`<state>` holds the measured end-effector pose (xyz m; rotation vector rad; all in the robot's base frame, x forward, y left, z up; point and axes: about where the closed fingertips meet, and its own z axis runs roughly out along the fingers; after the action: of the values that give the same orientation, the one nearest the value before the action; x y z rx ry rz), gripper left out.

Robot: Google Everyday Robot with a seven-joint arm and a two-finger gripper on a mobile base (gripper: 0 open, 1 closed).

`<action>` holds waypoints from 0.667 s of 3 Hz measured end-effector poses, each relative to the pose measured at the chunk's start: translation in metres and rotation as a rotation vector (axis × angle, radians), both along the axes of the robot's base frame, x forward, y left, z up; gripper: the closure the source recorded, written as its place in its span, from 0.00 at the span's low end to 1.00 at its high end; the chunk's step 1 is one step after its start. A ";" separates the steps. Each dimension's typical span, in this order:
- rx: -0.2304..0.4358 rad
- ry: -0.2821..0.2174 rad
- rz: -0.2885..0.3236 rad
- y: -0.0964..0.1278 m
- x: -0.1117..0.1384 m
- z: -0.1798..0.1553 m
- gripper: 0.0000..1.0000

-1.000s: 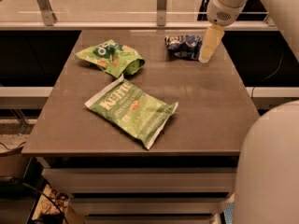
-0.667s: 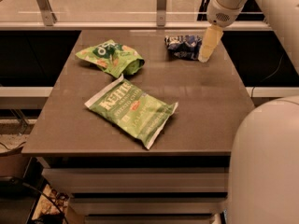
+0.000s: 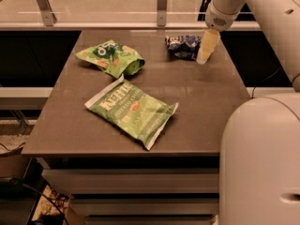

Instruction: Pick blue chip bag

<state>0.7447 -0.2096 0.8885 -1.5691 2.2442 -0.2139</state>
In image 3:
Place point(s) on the grey drawer cabinet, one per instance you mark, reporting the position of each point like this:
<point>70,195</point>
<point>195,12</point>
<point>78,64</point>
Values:
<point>106,172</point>

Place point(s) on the centre metal railing bracket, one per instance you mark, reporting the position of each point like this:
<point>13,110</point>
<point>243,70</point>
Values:
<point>161,12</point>

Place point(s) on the blue chip bag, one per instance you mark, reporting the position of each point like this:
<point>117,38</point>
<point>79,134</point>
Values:
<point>184,47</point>

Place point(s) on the left metal railing bracket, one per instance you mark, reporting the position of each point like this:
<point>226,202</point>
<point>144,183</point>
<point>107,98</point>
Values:
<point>46,12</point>

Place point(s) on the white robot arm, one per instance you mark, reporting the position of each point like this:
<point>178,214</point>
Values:
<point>259,168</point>

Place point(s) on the green crumpled chip bag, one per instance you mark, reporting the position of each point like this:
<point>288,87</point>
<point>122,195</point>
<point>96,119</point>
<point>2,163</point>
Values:
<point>113,58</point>

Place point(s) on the metal railing bracket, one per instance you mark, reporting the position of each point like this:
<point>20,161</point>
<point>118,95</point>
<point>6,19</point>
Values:
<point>46,12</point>
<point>161,12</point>

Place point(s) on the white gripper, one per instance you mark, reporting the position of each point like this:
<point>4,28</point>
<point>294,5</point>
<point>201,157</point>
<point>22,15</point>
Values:
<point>216,20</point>

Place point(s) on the green Kettle jalapeno chip bag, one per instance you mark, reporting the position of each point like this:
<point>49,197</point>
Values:
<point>138,114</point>

